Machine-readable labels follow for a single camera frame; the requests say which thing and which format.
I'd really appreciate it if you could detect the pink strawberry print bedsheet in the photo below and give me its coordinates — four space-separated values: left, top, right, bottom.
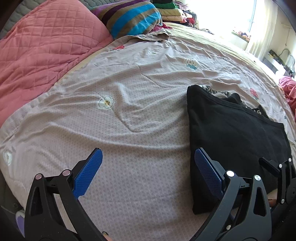
1 25 295 240

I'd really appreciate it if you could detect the pink quilted pillow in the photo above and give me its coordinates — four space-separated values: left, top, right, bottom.
1 1 113 123

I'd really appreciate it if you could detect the pink crumpled blanket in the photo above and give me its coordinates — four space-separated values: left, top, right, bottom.
279 76 296 111

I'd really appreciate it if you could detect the black sweater with orange cuffs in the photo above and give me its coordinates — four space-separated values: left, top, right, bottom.
187 85 292 214

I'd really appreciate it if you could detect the stack of folded clothes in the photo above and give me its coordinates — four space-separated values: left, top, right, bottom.
151 0 199 29

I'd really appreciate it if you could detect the white desk with items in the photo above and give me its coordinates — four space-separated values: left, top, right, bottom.
263 49 295 78

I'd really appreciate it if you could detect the person's left hand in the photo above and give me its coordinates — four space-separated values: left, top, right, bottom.
102 232 113 241

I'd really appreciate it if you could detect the white window curtain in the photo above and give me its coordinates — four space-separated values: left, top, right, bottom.
246 0 278 60

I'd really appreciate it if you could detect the striped blue purple pillow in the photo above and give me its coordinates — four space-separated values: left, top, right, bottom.
91 0 162 39

